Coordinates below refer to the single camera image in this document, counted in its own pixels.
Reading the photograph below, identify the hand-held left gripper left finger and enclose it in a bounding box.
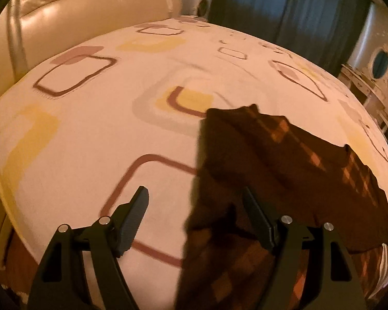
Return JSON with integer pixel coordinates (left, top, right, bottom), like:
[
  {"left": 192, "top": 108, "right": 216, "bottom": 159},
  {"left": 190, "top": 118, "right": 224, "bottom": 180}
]
[{"left": 26, "top": 185, "right": 149, "bottom": 310}]

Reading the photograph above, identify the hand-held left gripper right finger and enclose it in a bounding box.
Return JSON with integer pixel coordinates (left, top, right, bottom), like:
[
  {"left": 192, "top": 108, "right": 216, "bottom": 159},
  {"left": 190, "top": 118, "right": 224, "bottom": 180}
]
[{"left": 242, "top": 186, "right": 368, "bottom": 310}]

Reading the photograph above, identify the dark brown garment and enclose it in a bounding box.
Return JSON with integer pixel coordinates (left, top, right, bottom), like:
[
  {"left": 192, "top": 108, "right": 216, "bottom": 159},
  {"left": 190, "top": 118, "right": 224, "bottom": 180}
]
[{"left": 175, "top": 103, "right": 388, "bottom": 310}]

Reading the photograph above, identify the patterned white bed sheet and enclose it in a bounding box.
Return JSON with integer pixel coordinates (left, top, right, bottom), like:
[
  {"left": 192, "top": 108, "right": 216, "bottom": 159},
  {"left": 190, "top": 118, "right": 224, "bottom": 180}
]
[{"left": 0, "top": 18, "right": 388, "bottom": 310}]

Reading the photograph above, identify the white vanity table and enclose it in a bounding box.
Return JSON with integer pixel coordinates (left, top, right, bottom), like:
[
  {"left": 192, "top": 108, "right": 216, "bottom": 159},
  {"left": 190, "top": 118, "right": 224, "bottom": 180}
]
[{"left": 338, "top": 63, "right": 388, "bottom": 114}]

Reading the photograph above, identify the oval white-framed mirror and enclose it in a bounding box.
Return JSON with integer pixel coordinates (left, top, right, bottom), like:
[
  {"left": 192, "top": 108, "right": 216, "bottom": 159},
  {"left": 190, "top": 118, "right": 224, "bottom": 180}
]
[{"left": 370, "top": 47, "right": 388, "bottom": 81}]

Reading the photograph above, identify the dark blue curtain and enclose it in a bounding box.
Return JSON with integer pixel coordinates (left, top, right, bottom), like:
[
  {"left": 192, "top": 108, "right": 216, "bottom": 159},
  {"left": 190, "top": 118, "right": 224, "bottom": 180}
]
[{"left": 207, "top": 0, "right": 373, "bottom": 75}]

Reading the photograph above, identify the cream leather bed headboard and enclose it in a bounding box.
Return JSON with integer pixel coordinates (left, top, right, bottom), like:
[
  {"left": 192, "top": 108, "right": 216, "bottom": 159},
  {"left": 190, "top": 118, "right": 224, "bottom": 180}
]
[{"left": 0, "top": 0, "right": 183, "bottom": 108}]

